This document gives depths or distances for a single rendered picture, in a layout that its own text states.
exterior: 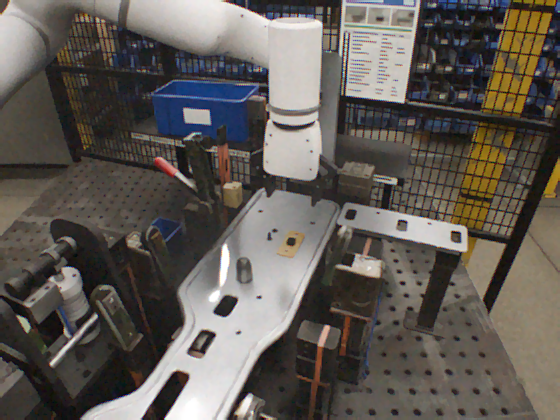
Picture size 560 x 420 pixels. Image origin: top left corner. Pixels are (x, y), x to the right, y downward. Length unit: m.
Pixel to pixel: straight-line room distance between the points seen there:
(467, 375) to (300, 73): 0.79
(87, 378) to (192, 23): 0.57
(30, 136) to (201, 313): 2.83
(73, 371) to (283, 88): 0.57
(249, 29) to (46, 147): 2.80
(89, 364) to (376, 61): 1.01
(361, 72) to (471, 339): 0.79
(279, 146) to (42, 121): 2.73
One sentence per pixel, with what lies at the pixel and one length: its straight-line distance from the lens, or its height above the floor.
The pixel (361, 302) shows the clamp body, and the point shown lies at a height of 0.97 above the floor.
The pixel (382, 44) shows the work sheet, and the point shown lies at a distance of 1.18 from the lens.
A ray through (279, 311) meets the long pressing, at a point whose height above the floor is 1.00.
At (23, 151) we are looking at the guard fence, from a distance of 3.52.
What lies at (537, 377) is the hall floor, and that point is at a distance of 2.12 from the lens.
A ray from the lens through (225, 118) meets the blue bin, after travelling 1.20.
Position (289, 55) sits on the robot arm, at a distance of 0.62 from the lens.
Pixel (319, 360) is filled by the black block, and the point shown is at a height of 0.95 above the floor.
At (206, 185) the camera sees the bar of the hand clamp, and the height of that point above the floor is 1.10.
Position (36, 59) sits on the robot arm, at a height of 1.40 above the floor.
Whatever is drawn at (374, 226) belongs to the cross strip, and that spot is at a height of 1.00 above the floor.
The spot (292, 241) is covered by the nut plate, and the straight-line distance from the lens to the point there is 0.82.
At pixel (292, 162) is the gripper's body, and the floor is 1.21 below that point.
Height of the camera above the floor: 1.53
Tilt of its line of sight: 34 degrees down
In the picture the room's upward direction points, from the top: straight up
